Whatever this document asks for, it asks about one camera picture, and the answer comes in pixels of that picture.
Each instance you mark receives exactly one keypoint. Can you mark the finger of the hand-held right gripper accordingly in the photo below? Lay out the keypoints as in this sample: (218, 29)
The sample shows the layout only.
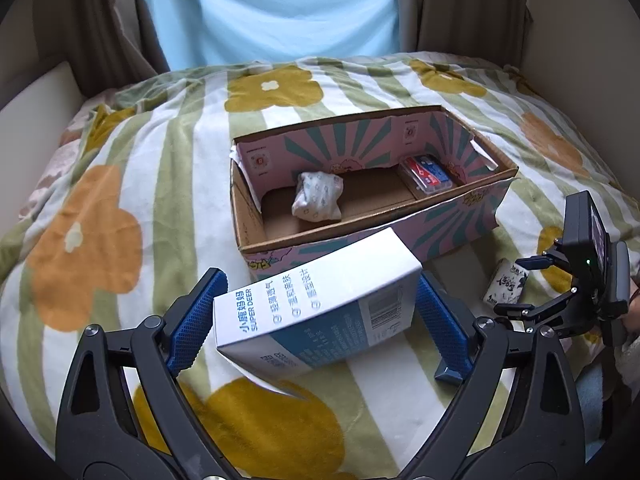
(555, 312)
(560, 260)

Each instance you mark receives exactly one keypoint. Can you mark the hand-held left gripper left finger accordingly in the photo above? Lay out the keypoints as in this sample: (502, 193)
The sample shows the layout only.
(197, 317)

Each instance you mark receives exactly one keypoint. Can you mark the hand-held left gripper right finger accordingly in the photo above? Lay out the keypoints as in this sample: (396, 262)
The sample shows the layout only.
(445, 320)

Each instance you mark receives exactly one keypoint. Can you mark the pink patterned cardboard box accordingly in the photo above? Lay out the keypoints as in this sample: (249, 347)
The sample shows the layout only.
(450, 220)

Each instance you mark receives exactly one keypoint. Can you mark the white and blue carton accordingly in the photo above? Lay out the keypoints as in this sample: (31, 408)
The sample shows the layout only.
(320, 285)

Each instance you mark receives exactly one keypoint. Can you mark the small white black-print packet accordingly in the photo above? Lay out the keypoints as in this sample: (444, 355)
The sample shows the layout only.
(506, 282)

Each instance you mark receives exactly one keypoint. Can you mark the person's light blue clothing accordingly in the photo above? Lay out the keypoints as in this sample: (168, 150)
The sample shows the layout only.
(597, 400)

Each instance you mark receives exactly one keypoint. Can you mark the floral striped blanket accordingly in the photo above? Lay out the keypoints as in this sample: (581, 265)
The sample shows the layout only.
(150, 185)

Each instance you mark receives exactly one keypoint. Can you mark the red playing card case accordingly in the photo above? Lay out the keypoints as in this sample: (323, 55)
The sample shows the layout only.
(427, 175)

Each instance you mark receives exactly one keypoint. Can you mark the white patterned tissue pack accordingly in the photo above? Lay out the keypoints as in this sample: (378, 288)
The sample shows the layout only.
(317, 195)

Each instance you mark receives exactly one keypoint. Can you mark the cream bed board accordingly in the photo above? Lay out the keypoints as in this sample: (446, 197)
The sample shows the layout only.
(35, 125)

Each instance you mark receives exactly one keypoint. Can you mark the brown curtain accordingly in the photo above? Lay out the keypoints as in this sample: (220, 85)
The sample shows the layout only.
(115, 15)
(450, 5)

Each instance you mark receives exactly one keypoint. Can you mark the light blue sheer curtain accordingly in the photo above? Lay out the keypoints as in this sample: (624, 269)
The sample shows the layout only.
(280, 10)

